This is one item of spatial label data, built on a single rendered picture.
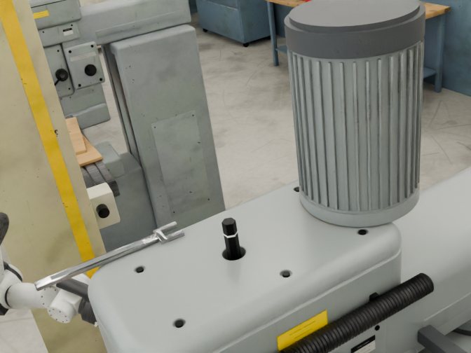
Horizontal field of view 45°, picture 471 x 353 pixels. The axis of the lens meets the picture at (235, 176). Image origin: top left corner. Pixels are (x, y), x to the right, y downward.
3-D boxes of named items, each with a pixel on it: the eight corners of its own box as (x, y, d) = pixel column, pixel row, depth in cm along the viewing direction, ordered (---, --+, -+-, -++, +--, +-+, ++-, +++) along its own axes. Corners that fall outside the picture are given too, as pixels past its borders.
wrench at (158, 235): (38, 295, 85) (36, 291, 85) (33, 281, 88) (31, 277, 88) (184, 235, 94) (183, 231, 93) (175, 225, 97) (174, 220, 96)
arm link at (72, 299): (87, 336, 145) (48, 319, 146) (107, 302, 152) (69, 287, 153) (87, 313, 137) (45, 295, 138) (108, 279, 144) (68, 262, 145)
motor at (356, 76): (351, 244, 86) (343, 37, 70) (277, 192, 101) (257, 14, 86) (446, 197, 93) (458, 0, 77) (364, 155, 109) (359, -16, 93)
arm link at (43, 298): (80, 314, 145) (43, 313, 151) (97, 287, 151) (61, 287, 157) (66, 298, 141) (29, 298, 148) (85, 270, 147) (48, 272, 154)
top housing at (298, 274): (158, 455, 77) (132, 375, 69) (99, 340, 98) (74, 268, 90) (412, 305, 95) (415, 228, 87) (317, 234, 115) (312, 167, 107)
